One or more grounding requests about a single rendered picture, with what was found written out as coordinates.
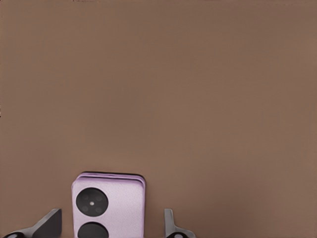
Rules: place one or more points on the lilac flip phone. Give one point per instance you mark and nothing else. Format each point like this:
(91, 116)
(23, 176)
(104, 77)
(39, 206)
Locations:
(119, 208)

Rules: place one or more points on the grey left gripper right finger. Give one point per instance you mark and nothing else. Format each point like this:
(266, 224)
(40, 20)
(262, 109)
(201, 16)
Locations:
(171, 224)

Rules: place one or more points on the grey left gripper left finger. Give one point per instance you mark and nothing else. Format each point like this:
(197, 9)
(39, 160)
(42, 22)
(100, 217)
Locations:
(47, 224)

